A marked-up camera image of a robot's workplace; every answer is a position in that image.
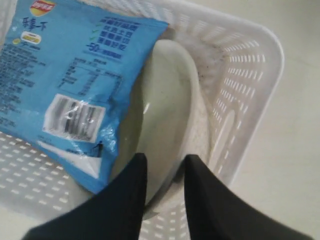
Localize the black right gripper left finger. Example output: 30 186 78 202
23 153 148 240

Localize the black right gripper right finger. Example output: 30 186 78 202
184 154 311 240

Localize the white bowl dark inside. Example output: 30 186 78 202
110 39 200 212

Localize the blue tissue packet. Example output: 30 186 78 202
0 0 168 194

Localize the white perforated plastic basket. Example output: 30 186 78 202
0 0 284 240

